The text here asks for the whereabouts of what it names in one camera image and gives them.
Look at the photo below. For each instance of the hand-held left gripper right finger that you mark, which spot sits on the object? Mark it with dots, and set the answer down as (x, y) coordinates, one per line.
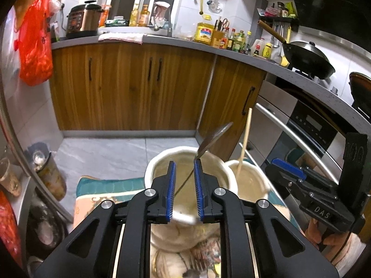
(198, 191)

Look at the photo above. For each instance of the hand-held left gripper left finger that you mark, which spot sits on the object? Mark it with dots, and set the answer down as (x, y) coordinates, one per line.
(172, 191)

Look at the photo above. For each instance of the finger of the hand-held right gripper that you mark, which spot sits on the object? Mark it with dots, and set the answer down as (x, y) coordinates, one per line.
(287, 168)

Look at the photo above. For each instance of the large white ceramic utensil pot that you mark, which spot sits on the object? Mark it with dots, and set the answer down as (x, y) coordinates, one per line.
(184, 168)

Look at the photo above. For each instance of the small white ceramic utensil pot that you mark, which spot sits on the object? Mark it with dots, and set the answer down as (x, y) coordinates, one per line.
(252, 179)

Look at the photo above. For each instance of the wooden chopstick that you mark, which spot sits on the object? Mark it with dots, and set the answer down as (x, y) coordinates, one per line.
(246, 133)

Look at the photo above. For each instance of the silver metal spoon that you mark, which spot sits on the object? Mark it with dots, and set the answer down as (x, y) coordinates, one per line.
(214, 139)

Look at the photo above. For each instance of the person's right hand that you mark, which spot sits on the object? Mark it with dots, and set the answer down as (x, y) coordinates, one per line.
(318, 233)

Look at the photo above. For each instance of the built-in oven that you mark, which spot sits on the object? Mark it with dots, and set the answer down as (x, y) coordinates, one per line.
(307, 121)

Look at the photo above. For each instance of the printed teal orange cloth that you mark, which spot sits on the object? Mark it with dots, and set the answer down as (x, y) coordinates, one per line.
(95, 191)

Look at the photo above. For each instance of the gas stove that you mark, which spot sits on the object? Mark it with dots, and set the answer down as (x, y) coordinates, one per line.
(307, 73)

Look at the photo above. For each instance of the brown clay pot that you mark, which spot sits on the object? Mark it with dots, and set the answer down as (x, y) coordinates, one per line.
(361, 87)

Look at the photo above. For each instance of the wooden base cabinet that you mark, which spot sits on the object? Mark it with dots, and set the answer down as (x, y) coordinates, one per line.
(121, 92)

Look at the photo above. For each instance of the black wok with lid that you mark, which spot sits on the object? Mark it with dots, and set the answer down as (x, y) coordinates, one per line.
(307, 58)

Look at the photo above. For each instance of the small yellow bottle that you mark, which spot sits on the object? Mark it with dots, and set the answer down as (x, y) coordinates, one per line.
(267, 50)

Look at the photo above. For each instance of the printed round canister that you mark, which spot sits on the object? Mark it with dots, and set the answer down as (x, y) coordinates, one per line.
(52, 176)

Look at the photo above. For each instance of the white plastic jug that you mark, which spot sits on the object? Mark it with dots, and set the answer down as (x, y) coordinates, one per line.
(258, 47)

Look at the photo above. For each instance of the hanging metal ladle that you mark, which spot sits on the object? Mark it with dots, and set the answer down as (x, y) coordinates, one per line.
(274, 36)

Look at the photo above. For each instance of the row of sauce bottles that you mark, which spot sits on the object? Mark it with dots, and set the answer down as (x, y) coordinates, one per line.
(236, 43)

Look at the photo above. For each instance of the wooden knife block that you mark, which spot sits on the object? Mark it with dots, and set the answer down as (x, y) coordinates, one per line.
(218, 39)

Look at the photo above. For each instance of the yellow cooking oil jug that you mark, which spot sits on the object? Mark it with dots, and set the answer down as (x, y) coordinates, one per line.
(204, 33)

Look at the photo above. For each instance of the white pink dish cloth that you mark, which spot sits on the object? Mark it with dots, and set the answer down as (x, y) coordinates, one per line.
(121, 37)

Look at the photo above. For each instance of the glass cup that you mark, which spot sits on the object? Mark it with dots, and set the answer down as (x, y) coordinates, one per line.
(10, 176)

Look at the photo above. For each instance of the chrome kitchen faucet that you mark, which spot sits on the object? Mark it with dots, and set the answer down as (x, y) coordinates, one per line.
(169, 26)

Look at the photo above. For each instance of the red plastic wrap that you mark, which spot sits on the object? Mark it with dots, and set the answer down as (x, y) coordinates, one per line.
(8, 231)

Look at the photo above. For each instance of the black range hood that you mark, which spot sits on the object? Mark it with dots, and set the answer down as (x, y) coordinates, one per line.
(333, 5)

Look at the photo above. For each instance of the orange oil bottle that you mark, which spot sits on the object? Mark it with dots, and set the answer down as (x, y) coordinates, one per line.
(144, 16)

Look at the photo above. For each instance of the green flat box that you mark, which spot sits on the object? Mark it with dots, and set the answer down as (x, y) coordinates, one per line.
(116, 22)

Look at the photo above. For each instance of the yellow oil bottle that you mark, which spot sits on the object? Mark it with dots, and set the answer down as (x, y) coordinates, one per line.
(134, 16)

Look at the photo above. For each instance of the pink white water pitcher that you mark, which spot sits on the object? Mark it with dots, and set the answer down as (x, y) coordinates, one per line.
(161, 11)

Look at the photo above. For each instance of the orange soap packet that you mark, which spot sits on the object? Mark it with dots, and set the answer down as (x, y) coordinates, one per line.
(105, 16)

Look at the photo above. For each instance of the brown electric pressure cooker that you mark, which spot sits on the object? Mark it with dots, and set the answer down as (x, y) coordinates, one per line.
(84, 20)

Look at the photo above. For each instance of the red plastic bag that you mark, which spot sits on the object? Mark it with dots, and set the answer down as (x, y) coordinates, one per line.
(34, 49)

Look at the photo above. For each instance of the black wall spice shelf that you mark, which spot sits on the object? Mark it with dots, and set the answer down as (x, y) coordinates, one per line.
(278, 18)

